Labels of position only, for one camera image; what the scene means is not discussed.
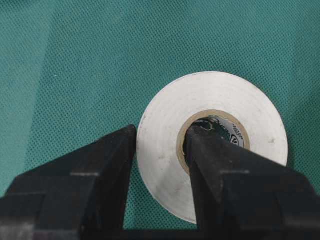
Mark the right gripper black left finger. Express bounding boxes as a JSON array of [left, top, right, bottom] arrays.
[[0, 125, 137, 240]]

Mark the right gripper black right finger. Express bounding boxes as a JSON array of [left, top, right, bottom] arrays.
[[184, 126, 320, 240]]

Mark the green table cloth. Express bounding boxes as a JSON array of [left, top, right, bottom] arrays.
[[0, 0, 320, 231]]

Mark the white tape roll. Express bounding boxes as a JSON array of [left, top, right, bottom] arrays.
[[136, 71, 288, 224]]

